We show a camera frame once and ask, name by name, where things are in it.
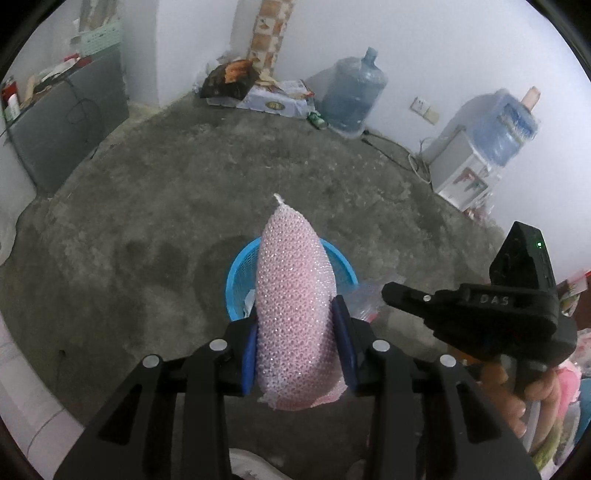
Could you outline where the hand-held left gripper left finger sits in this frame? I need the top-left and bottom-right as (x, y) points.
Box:
(53, 309), (259, 480)

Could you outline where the white cardboard box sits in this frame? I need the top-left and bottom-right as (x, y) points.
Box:
(236, 80), (315, 118)

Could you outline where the white shoe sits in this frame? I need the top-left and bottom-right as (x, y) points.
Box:
(229, 448), (287, 480)

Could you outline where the blue plastic basket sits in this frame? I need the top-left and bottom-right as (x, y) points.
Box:
(225, 237), (358, 321)

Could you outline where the floral tablecloth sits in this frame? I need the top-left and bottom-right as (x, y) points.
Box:
(0, 318), (88, 467)

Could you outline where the red bottle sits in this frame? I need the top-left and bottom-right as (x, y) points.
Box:
(2, 78), (20, 121)

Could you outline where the person's right hand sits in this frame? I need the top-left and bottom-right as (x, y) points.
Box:
(480, 355), (561, 439)

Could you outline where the black snack bag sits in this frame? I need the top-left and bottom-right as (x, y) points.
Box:
(199, 59), (259, 100)

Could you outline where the green white fluffy rug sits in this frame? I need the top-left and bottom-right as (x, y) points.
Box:
(531, 415), (578, 472)

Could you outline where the white water dispenser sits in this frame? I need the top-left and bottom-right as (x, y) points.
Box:
(431, 124), (504, 213)

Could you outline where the grey cabinet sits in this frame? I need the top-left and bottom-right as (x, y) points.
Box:
(7, 48), (130, 192)

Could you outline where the black cable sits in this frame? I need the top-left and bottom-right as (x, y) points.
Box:
(65, 78), (105, 160)

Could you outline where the green white box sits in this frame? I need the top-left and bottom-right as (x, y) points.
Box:
(78, 21), (122, 58)

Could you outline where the pink bubble wrap packet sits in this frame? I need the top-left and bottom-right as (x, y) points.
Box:
(255, 194), (349, 411)

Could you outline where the wall socket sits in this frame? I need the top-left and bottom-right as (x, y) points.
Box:
(411, 97), (440, 124)

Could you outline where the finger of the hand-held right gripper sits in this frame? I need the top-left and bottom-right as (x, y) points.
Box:
(382, 281), (468, 344)

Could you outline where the wrapped blue water jug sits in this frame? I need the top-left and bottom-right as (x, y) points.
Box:
(475, 85), (541, 167)

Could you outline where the clear plastic bag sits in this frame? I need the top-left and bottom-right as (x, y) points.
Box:
(346, 279), (407, 324)

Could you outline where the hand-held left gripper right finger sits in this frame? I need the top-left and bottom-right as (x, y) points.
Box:
(331, 295), (541, 480)

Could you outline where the white power cable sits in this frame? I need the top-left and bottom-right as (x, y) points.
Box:
(360, 131), (437, 184)

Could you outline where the patterned board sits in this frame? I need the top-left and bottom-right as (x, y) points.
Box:
(249, 0), (296, 77)

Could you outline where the red white packet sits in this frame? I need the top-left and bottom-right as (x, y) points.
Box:
(556, 272), (591, 319)

